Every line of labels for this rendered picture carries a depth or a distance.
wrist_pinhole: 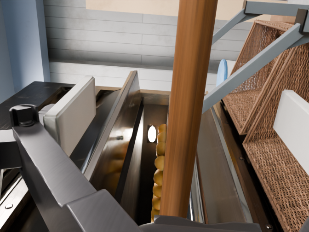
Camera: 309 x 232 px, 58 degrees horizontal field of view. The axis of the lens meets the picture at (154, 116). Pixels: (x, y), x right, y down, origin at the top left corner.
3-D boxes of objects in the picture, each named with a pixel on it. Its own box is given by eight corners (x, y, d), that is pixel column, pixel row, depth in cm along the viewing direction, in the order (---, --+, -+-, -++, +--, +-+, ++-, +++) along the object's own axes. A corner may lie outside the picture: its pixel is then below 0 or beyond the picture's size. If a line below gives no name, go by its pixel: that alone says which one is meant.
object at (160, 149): (157, 249, 161) (148, 248, 162) (160, 194, 205) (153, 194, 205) (165, 161, 136) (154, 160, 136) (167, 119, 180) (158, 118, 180)
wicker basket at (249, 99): (300, 142, 127) (238, 137, 128) (262, 100, 179) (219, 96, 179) (333, 32, 108) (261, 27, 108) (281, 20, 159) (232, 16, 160)
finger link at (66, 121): (62, 170, 14) (47, 168, 14) (96, 115, 21) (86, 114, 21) (57, 116, 13) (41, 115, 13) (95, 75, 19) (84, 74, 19)
